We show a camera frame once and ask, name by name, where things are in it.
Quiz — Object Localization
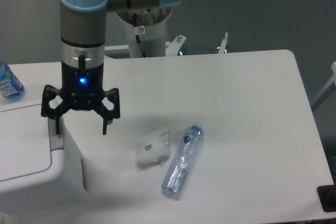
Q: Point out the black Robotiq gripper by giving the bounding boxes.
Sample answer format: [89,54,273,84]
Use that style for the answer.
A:
[41,62,121,135]

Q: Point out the white push-button trash can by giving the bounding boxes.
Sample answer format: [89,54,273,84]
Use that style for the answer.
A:
[1,101,88,218]

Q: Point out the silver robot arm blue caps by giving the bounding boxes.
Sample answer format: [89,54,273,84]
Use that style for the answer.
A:
[41,0,182,134]

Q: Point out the blue labelled water bottle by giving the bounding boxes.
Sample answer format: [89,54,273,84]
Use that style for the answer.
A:
[1,61,25,101]

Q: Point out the crumpled white plastic pouch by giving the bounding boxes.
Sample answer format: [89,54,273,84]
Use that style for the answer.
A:
[136,126,171,168]

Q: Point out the empty clear plastic bottle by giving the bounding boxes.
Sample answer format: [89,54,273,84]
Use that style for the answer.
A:
[161,124,204,197]

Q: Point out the black clamp at table edge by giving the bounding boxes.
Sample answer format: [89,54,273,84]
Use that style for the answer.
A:
[317,185,335,212]

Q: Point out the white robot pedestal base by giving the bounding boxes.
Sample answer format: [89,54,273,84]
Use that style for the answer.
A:
[104,7,186,58]

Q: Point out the black cable on pedestal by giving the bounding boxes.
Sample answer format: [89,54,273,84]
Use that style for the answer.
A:
[132,13,147,58]

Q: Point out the white frame at right edge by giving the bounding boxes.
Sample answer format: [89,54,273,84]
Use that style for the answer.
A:
[311,61,335,112]

